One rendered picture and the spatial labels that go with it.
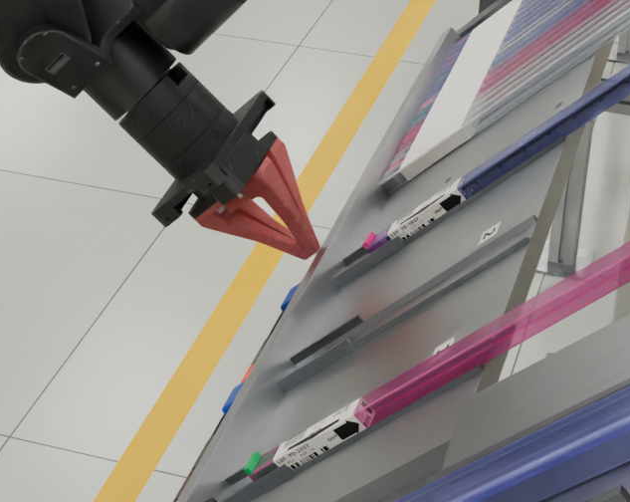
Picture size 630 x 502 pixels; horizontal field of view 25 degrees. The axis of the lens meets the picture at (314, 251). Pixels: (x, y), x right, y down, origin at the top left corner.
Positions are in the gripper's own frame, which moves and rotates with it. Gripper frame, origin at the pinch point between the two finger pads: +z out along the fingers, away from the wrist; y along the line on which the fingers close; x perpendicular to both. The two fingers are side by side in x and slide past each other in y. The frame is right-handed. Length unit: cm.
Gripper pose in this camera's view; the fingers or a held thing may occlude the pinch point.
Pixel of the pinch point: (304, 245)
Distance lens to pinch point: 97.2
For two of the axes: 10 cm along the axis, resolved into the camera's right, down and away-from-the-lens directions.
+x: -6.5, 4.6, 6.0
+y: 3.1, -5.7, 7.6
